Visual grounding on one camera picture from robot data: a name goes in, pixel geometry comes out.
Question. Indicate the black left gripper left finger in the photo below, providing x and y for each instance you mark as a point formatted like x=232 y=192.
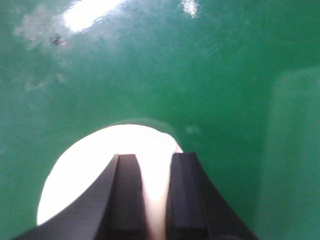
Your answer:
x=112 y=208

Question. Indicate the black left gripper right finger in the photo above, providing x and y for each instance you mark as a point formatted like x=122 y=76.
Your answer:
x=195 y=210

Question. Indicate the cream yellow plush toy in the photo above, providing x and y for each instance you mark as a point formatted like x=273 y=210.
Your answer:
x=81 y=164

